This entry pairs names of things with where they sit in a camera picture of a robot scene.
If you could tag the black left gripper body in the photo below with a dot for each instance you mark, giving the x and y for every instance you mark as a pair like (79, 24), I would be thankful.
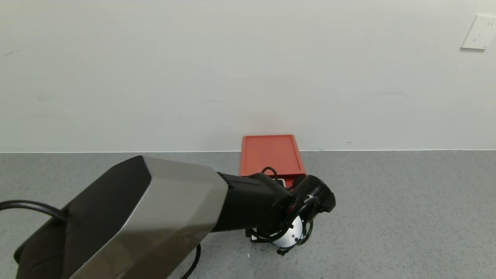
(286, 236)

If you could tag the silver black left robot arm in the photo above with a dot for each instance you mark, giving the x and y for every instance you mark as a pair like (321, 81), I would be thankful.
(155, 217)

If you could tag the red drawer cabinet shell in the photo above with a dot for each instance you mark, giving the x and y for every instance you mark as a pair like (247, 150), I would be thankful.
(271, 153)

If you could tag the white wall socket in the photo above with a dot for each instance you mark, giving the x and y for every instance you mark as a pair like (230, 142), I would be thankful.
(480, 33)

